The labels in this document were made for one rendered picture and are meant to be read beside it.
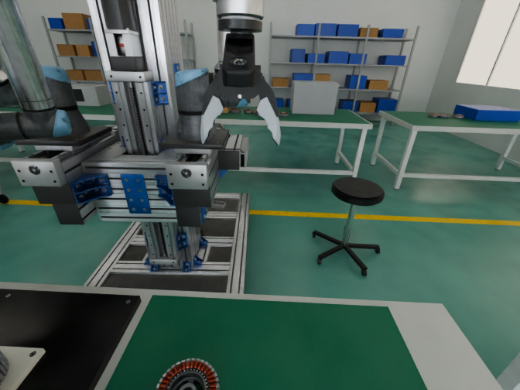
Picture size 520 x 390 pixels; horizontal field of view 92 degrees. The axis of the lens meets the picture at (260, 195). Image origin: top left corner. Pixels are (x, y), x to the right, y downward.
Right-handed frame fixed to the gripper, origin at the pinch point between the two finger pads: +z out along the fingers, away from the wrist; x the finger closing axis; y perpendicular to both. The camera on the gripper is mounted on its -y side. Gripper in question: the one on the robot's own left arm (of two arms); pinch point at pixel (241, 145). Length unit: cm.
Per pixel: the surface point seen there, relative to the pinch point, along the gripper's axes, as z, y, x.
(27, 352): 37, -18, 41
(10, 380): 37, -23, 40
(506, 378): 80, 0, -91
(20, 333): 38, -13, 47
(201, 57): -17, 640, 134
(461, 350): 40, -15, -49
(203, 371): 36.6, -21.2, 5.9
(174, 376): 36.7, -22.0, 11.1
